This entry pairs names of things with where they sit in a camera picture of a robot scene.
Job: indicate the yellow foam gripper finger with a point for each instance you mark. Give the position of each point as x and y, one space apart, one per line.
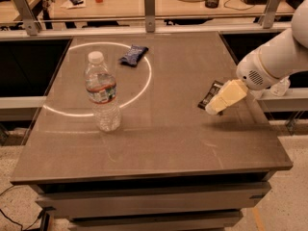
230 93

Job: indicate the black rxbar chocolate wrapper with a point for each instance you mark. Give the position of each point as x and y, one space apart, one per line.
204 103

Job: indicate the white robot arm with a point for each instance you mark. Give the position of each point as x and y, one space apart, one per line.
268 64

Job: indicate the blue rxbar blueberry wrapper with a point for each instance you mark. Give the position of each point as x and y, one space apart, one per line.
133 55

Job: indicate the small clear bottle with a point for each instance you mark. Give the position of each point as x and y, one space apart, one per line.
280 88

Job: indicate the black mesh pen cup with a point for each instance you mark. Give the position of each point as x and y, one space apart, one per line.
212 4

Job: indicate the grey table drawer base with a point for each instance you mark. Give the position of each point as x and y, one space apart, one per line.
204 203

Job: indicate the clear plastic water bottle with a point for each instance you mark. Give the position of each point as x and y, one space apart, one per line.
100 85

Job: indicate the right metal bracket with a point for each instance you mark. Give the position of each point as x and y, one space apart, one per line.
268 17

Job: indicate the metal bracket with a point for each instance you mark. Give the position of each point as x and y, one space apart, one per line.
268 17
30 22
149 15

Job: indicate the middle metal bracket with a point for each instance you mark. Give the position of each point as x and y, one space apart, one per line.
149 15

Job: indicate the left metal bracket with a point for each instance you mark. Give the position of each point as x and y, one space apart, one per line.
30 22

